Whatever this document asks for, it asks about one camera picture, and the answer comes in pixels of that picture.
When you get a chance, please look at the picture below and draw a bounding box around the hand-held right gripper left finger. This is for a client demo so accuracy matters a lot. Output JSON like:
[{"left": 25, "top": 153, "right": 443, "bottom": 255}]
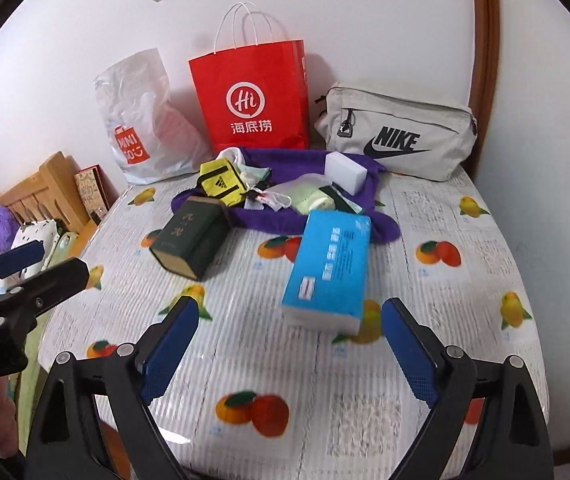
[{"left": 25, "top": 295, "right": 201, "bottom": 480}]

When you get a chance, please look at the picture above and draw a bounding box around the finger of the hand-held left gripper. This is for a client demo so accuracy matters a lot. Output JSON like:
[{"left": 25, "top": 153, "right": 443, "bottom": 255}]
[
  {"left": 0, "top": 257, "right": 91, "bottom": 333},
  {"left": 0, "top": 240, "right": 46, "bottom": 293}
]

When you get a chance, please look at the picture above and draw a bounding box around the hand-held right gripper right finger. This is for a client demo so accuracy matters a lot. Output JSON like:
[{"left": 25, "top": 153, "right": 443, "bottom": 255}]
[{"left": 380, "top": 297, "right": 556, "bottom": 480}]

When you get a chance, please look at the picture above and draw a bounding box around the blue tissue pack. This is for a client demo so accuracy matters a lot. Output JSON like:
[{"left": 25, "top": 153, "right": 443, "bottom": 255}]
[{"left": 281, "top": 210, "right": 372, "bottom": 336}]

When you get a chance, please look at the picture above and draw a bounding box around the dark green box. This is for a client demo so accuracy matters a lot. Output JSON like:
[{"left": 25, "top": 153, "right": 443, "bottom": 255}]
[{"left": 148, "top": 196, "right": 231, "bottom": 281}]

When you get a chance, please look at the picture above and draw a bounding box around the dark green wipes pack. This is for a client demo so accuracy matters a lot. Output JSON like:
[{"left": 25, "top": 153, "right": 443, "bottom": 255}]
[{"left": 330, "top": 184, "right": 364, "bottom": 215}]

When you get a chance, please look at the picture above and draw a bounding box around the yellow small pouch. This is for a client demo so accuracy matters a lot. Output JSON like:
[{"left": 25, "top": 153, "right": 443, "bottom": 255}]
[{"left": 199, "top": 158, "right": 246, "bottom": 209}]

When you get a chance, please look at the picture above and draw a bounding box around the clear plastic bag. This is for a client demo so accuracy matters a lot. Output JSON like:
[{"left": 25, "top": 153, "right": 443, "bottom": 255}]
[{"left": 270, "top": 174, "right": 337, "bottom": 213}]

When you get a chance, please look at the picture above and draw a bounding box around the white sponge block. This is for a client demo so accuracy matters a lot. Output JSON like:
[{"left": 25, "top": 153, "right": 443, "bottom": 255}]
[{"left": 325, "top": 152, "right": 368, "bottom": 191}]

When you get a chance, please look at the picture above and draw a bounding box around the mint green cloth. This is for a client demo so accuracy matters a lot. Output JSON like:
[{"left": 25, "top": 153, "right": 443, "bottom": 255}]
[{"left": 237, "top": 164, "right": 270, "bottom": 186}]

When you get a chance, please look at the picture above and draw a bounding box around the white cloth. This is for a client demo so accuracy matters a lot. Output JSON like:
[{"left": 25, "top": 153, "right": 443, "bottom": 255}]
[{"left": 217, "top": 147, "right": 251, "bottom": 168}]

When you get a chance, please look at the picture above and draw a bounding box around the white spotted pillow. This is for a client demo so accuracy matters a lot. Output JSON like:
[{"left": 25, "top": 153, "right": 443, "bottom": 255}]
[{"left": 12, "top": 217, "right": 63, "bottom": 281}]

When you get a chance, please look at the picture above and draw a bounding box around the purple plush toy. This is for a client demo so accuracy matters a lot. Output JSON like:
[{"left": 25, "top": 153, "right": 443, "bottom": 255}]
[{"left": 0, "top": 205, "right": 18, "bottom": 251}]

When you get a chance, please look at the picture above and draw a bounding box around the brown patterned box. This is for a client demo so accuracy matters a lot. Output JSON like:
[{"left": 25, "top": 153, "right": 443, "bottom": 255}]
[{"left": 74, "top": 164, "right": 118, "bottom": 221}]

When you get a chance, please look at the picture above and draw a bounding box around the fruit print tablecloth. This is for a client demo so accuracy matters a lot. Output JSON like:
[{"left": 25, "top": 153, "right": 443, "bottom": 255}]
[{"left": 38, "top": 160, "right": 548, "bottom": 476}]

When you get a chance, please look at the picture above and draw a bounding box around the white plastic bag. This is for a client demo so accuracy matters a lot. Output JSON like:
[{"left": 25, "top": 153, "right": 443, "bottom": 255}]
[{"left": 94, "top": 48, "right": 213, "bottom": 184}]

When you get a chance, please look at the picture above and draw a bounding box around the purple towel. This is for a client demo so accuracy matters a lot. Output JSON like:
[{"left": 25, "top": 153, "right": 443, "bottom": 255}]
[{"left": 171, "top": 147, "right": 401, "bottom": 243}]

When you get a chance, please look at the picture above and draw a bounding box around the grey waist bag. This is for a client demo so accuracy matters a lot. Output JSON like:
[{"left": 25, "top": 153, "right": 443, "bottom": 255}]
[{"left": 314, "top": 82, "right": 478, "bottom": 182}]

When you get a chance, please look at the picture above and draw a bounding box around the red paper bag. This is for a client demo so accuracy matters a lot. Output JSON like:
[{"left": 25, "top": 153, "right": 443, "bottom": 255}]
[{"left": 188, "top": 2, "right": 311, "bottom": 153}]

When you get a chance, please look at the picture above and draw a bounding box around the brown wooden door frame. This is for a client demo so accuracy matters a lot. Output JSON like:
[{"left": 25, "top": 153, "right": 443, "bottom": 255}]
[{"left": 467, "top": 0, "right": 500, "bottom": 178}]

